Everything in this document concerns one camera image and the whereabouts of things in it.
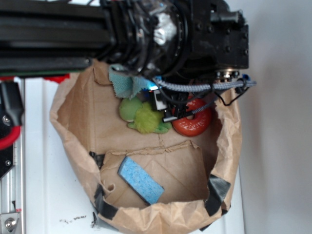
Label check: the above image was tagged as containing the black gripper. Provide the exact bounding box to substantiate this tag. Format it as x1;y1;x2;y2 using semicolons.
187;0;249;78

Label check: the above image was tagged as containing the teal blue cloth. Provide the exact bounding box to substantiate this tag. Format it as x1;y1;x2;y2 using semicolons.
109;65;150;99

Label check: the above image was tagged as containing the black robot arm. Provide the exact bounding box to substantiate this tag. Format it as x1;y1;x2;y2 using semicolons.
0;0;249;78

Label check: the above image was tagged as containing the red donut toy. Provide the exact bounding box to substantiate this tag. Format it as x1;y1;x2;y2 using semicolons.
172;108;212;137

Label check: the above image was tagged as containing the green plush turtle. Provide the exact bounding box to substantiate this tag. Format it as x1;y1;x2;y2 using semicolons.
119;97;172;134

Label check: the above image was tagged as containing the brown paper bag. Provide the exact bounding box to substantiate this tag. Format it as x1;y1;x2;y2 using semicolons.
50;62;242;234

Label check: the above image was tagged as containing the blue sponge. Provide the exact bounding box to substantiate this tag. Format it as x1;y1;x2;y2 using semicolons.
117;156;164;205

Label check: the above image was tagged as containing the grey braided cable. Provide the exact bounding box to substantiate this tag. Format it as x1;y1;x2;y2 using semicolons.
153;76;257;123

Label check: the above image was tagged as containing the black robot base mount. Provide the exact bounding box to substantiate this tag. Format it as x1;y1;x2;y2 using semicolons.
0;81;24;177

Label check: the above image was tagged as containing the red cable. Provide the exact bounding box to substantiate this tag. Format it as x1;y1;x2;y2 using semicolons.
0;124;21;150

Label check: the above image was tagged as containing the aluminium extrusion rail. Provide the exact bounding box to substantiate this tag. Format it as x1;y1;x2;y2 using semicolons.
0;77;25;234

